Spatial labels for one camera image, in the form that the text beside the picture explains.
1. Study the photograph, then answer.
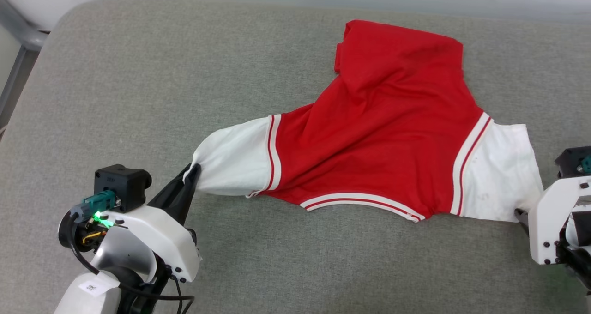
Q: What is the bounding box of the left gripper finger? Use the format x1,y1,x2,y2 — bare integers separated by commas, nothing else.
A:
173,164,202,226
148,165,191,208

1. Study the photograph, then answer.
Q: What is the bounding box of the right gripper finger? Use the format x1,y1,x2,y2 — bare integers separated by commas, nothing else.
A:
515,209,530,236

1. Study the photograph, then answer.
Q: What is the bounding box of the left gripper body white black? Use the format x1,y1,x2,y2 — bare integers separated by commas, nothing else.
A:
99,205,202,283

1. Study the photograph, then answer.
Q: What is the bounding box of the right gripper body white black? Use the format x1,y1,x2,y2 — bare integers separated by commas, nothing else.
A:
528,175,591,265

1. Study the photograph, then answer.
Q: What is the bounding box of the red and white jersey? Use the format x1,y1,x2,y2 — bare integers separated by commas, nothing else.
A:
183,20,544,223

